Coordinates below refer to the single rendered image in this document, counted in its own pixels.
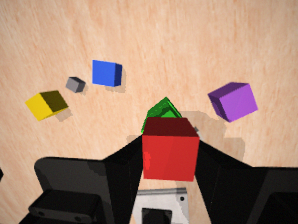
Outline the green block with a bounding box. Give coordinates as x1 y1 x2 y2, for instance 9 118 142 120
146 96 182 118
141 102 179 134

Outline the yellow block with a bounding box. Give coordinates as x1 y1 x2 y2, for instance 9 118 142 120
25 90 68 121

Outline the purple cube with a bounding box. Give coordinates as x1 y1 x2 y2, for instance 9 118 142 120
207 82 258 123

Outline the red block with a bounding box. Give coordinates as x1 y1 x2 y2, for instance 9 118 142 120
142 117 200 182

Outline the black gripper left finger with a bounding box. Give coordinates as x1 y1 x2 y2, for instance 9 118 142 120
34 135 143 224

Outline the blue block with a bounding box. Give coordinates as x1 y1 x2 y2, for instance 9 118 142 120
92 60 122 87

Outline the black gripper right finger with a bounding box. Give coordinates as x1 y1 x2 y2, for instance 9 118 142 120
194 140 298 224

